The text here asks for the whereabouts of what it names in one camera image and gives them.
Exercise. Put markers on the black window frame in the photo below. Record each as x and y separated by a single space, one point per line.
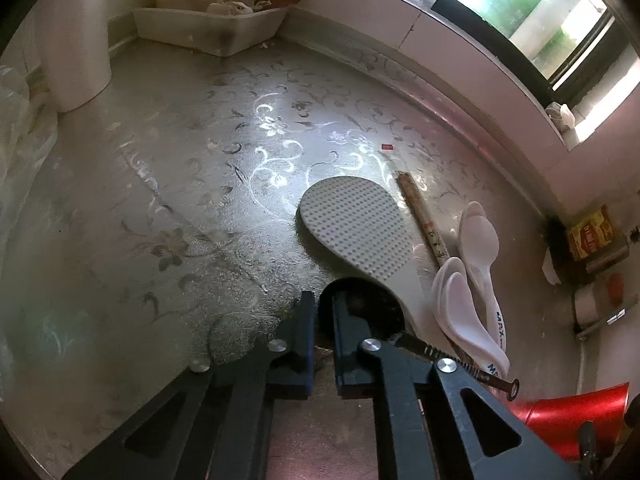
500 45

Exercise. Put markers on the white paper towel roll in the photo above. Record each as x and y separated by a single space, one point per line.
75 35

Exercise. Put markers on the red metal utensil holder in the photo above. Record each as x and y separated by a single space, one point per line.
565 412

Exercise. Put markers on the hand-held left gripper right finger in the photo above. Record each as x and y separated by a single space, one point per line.
345 355

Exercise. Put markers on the grey dotted rice paddle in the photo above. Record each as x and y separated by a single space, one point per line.
355 225

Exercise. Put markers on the black measuring spoon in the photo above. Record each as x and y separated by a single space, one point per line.
380 315

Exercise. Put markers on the clear plastic storage tray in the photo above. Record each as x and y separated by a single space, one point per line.
210 27

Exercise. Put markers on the white paper scrap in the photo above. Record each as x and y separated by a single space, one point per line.
550 265

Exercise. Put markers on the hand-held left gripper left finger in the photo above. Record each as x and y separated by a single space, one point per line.
305 345

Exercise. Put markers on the patterned bamboo stick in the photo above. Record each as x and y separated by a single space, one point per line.
425 220

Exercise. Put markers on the clear plastic bag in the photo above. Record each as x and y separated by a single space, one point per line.
17 125

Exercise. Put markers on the steel oil dispenser bottle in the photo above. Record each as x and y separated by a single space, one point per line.
607 259

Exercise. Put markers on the crumpled white tissue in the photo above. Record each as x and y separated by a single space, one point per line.
560 112

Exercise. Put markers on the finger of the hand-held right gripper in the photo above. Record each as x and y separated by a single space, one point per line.
589 447

